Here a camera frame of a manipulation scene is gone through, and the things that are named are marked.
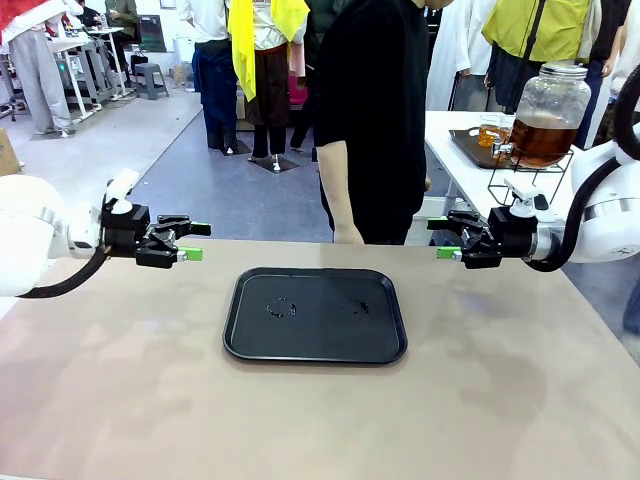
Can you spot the person's right hand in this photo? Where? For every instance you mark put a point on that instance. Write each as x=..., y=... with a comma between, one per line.
x=349, y=237

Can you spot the white plastic crate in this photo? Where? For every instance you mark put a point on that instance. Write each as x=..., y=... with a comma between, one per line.
x=435, y=210

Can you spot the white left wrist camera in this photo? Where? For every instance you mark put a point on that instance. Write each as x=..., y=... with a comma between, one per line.
x=120, y=192

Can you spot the white cardboard box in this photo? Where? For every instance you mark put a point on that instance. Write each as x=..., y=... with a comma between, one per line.
x=182, y=55

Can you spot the dark display board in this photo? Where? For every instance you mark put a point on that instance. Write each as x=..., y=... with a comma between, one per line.
x=150, y=35

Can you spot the seated person in dark jacket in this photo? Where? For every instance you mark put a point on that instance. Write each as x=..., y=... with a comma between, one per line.
x=122, y=15

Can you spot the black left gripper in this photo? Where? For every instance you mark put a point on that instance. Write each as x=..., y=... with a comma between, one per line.
x=125, y=232

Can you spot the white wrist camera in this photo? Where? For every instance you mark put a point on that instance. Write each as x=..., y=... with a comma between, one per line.
x=120, y=192
x=527, y=202

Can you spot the glass tea drink dispenser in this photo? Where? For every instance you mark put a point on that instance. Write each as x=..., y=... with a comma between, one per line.
x=552, y=110

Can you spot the person's left hand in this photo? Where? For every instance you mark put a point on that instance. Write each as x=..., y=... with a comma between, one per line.
x=428, y=183

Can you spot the dark brown serving tray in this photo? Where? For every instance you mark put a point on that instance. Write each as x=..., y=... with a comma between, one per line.
x=467, y=150

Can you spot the white workshop desk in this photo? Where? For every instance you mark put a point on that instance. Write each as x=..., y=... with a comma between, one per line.
x=70, y=46

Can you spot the mannequin with navy skirt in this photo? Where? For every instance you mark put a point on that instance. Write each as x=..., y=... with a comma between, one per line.
x=215, y=85

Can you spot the black plastic serving tray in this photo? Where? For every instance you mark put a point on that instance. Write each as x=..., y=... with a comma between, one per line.
x=320, y=335

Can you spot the grey plastic step stool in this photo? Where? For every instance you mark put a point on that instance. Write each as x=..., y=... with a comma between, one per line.
x=150, y=80

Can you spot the white hanging garment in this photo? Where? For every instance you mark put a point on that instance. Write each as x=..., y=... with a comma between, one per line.
x=455, y=50

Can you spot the mannequin in yellow-green jacket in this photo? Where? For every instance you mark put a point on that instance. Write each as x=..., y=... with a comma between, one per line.
x=540, y=30

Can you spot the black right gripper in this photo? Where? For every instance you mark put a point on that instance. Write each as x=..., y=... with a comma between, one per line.
x=510, y=240

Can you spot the person's right forearm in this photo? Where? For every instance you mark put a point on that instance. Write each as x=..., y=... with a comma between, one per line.
x=337, y=185

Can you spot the short clear plastic iced cup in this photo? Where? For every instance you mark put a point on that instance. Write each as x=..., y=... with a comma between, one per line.
x=488, y=135

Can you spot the mannequin in dark jacket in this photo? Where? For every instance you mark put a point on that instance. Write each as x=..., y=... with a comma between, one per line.
x=312, y=30

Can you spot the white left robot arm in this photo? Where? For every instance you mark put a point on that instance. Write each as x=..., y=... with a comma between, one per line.
x=25, y=235

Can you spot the mannequin in black top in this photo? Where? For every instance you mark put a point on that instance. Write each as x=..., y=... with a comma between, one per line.
x=607, y=30

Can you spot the yellow scarf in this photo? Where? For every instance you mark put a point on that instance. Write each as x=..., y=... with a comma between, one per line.
x=245, y=40

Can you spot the person's black sweater torso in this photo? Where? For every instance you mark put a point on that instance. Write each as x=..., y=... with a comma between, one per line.
x=375, y=100

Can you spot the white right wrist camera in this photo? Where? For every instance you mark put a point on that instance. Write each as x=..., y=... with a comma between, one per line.
x=527, y=202

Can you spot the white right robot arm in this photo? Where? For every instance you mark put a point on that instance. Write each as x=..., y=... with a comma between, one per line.
x=610, y=210

